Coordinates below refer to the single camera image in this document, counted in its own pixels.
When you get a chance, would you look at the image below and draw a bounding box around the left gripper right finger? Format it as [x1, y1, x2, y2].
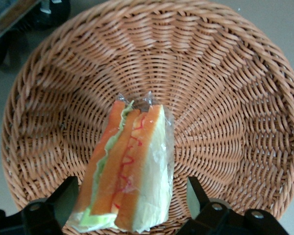
[178, 176, 290, 235]

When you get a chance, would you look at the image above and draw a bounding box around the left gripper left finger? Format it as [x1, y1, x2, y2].
[0, 176, 79, 235]

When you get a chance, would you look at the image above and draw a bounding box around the triangle sandwich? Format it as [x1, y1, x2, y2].
[68, 91, 175, 233]

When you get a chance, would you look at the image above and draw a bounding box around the round brown wicker basket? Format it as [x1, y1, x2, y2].
[1, 0, 294, 235]

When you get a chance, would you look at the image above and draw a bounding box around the black sealing machine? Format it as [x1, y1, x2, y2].
[0, 0, 44, 47]

